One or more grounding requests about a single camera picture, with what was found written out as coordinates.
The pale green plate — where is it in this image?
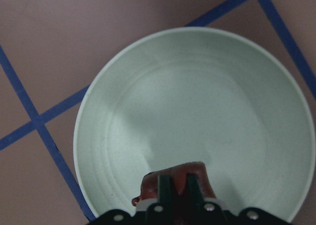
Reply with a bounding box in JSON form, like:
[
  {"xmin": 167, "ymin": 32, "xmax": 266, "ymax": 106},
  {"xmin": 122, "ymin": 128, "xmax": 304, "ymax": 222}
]
[{"xmin": 74, "ymin": 27, "xmax": 316, "ymax": 222}]

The brown round bun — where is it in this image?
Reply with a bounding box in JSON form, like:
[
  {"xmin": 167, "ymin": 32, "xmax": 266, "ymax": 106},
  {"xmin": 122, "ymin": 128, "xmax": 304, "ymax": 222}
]
[{"xmin": 131, "ymin": 161, "xmax": 218, "ymax": 225}]

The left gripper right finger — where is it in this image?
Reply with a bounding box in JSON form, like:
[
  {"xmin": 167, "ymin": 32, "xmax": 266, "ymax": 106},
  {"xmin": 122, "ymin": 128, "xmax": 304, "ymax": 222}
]
[{"xmin": 186, "ymin": 174, "xmax": 204, "ymax": 208}]

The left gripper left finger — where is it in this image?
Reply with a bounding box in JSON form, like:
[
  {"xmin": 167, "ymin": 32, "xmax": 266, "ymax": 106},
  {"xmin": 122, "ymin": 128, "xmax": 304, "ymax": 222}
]
[{"xmin": 158, "ymin": 175, "xmax": 173, "ymax": 209}]

